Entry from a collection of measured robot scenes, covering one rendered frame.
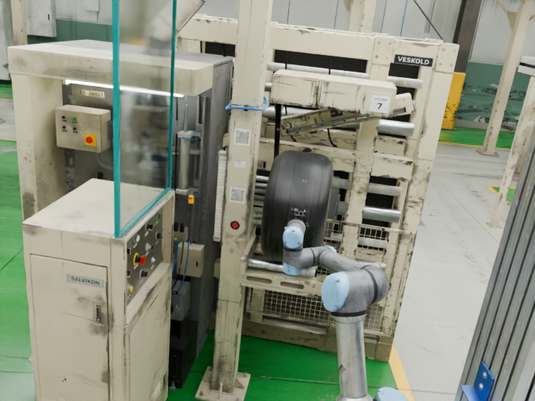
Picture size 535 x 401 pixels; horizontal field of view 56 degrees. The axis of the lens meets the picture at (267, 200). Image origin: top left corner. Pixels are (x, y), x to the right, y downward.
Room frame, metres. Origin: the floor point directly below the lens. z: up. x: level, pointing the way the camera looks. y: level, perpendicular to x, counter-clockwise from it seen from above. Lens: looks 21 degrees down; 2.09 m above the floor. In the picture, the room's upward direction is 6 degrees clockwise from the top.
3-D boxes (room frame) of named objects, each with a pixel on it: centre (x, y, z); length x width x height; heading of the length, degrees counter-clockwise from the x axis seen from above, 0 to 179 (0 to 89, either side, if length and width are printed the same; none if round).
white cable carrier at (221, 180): (2.35, 0.23, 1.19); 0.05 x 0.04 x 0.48; 173
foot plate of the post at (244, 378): (2.37, 0.14, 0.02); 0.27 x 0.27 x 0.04; 83
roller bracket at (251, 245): (2.38, 0.06, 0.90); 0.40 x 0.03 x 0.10; 173
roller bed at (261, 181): (2.76, 0.06, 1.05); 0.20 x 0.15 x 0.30; 83
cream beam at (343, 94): (2.64, -0.28, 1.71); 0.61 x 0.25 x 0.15; 83
